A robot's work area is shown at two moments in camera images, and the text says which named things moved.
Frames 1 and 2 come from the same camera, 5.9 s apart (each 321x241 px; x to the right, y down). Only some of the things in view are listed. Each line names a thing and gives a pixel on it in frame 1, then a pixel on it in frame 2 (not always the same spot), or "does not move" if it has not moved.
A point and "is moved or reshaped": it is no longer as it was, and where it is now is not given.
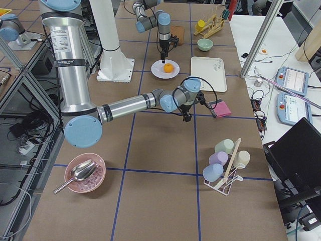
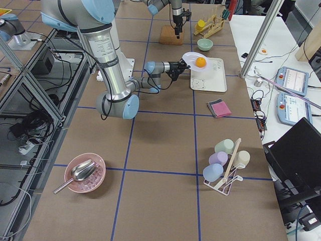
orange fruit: [168, 68] is moved or reshaped
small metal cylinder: [258, 82] does not move
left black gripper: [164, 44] -> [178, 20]
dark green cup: [225, 14] does not move
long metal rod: [283, 88] does not move
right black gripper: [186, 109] -> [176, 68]
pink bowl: [93, 182] does not move
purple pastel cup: [220, 157] does not move
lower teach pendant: [291, 109] does not move
